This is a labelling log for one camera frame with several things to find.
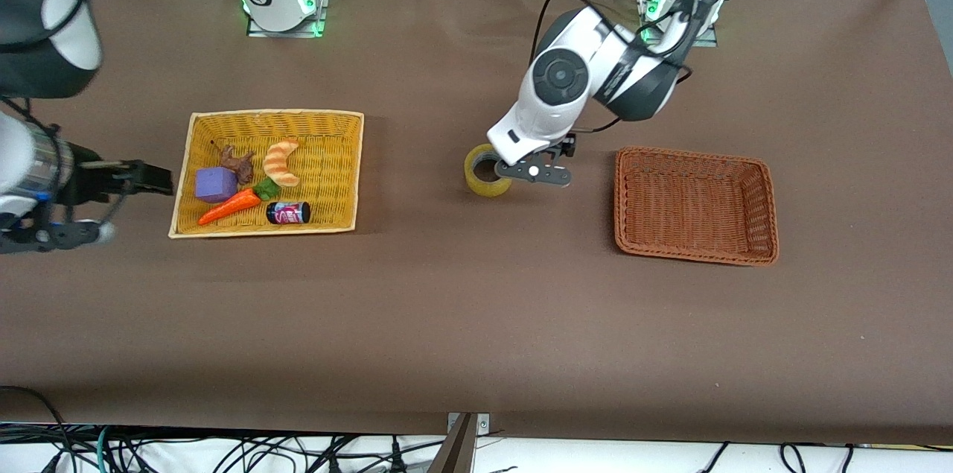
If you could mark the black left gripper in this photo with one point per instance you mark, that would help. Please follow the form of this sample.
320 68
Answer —
567 147

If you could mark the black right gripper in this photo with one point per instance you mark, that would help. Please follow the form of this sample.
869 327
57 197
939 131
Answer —
91 182

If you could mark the clear packing tape roll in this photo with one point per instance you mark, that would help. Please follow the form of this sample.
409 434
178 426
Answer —
476 186

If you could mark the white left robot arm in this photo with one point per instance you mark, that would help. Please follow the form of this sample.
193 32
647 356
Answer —
558 78

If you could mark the purple foam cube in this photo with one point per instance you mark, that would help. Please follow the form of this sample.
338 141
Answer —
216 185

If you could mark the orange toy carrot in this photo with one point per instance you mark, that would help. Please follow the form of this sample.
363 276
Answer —
227 210

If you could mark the brown toy lion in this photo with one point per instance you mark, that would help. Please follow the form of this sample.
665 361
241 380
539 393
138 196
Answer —
238 164

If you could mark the brown wicker basket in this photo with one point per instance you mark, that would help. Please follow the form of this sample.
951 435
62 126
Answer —
692 197

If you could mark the toy croissant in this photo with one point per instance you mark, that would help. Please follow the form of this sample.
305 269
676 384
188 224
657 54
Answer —
281 164

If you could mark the small dark can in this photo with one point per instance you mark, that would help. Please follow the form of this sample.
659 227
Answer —
289 214

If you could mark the brown table cover sheet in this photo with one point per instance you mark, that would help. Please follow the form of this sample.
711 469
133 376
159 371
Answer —
484 294

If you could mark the yellow wicker basket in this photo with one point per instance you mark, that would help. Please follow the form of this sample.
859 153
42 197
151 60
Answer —
335 160

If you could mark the metal table edge bracket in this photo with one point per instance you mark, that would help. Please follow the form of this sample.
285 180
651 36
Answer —
461 451

